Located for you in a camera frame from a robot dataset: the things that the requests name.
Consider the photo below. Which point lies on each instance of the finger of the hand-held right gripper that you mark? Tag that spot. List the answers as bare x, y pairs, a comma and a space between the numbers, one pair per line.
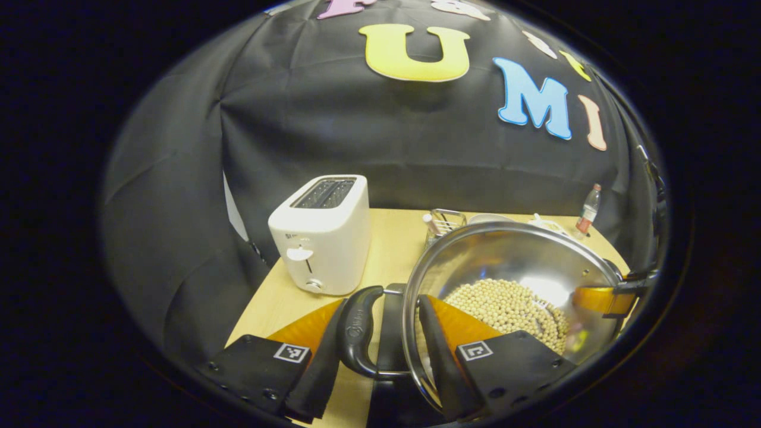
603, 300

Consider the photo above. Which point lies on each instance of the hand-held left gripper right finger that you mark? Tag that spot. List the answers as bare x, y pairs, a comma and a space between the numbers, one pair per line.
443, 362

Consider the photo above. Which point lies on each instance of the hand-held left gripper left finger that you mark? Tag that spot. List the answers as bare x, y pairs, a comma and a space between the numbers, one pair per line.
250, 368

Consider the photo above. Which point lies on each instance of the black induction cooktop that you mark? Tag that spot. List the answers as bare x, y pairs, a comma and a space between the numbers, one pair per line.
393, 333

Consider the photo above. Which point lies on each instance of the pile of yellow soybeans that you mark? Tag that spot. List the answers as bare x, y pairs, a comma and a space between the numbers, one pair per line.
505, 309

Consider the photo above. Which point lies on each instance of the clear plastic water bottle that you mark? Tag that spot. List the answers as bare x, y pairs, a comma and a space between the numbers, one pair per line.
588, 211

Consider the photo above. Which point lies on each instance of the white divided bean dish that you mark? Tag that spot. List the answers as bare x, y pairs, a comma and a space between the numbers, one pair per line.
550, 224

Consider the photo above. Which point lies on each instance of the round white plate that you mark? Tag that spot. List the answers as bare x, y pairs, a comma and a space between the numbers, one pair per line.
490, 219

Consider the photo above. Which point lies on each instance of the red checked stick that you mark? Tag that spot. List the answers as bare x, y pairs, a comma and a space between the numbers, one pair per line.
430, 223

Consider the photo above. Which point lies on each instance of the white toaster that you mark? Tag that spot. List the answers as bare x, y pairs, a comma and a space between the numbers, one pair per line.
333, 249

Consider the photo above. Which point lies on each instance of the black backdrop cloth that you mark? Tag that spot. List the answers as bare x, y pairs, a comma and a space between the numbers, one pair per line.
297, 119

